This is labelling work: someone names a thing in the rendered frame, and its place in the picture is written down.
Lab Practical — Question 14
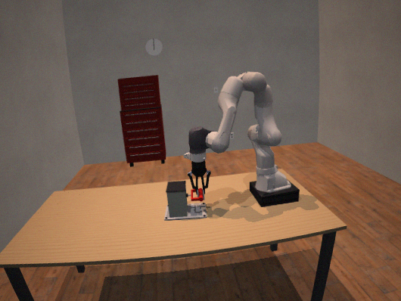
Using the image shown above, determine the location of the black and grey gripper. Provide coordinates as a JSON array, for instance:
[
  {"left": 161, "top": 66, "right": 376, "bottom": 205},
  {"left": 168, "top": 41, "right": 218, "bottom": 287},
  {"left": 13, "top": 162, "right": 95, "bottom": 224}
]
[{"left": 188, "top": 160, "right": 211, "bottom": 197}]

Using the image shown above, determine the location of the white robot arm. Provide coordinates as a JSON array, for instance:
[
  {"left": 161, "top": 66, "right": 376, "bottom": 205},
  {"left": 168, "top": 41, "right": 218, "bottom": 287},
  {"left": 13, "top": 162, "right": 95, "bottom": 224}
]
[{"left": 183, "top": 72, "right": 291, "bottom": 193}]

